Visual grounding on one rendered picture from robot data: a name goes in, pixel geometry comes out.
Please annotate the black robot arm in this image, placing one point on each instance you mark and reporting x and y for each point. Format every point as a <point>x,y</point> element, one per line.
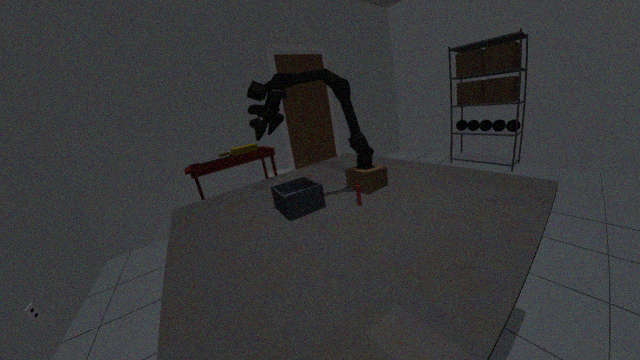
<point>341,89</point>

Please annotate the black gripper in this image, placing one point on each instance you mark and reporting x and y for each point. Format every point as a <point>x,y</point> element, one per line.
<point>270,115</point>

